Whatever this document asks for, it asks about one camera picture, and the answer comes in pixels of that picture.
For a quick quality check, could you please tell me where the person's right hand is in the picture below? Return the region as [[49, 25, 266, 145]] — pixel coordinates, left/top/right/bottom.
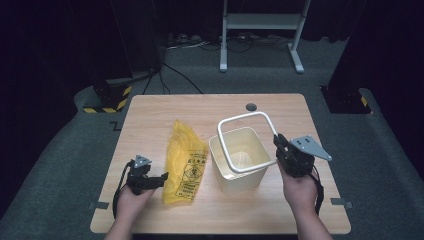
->
[[279, 164, 320, 218]]

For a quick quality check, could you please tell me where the black right gripper strap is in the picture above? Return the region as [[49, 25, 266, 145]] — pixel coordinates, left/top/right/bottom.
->
[[308, 166, 325, 216]]

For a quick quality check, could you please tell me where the black stand base yellow mark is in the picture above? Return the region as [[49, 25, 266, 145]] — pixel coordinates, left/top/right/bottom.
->
[[319, 85, 373, 115]]

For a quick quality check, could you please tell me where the black left gripper strap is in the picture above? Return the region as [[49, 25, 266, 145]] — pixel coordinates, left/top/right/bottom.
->
[[112, 160, 135, 220]]

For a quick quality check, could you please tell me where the white metal stand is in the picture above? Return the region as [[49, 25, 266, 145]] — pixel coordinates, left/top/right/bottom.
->
[[219, 0, 312, 74]]

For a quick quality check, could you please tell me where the black gripper strap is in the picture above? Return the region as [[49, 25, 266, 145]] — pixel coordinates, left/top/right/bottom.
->
[[308, 166, 325, 216], [112, 160, 135, 220]]

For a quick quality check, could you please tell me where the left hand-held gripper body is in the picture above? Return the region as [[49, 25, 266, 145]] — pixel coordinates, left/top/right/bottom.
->
[[126, 154, 158, 196]]

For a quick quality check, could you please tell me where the black curtain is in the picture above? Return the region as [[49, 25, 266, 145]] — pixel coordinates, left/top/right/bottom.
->
[[0, 0, 164, 208], [328, 0, 424, 181]]

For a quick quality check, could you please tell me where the black floor cable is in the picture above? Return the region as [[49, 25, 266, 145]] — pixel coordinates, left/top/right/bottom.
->
[[142, 62, 204, 96]]

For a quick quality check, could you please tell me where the power strip with plugs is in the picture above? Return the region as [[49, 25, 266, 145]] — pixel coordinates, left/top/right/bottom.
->
[[165, 32, 212, 52]]

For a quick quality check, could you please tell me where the yellow plastic bag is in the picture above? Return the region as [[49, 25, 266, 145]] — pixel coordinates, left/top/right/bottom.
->
[[162, 119, 210, 205]]

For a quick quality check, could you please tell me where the black yellow striped stand base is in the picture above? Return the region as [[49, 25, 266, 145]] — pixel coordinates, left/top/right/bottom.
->
[[82, 79, 133, 114]]

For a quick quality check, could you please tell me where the grey tape piece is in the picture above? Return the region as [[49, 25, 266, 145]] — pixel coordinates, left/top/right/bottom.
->
[[330, 197, 354, 210], [88, 201, 110, 211]]

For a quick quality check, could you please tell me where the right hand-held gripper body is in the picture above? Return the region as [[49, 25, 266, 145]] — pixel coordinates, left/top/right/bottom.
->
[[276, 134, 333, 178]]

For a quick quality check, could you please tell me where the tangle of black cables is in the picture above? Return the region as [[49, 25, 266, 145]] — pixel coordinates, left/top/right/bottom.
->
[[199, 32, 292, 54]]

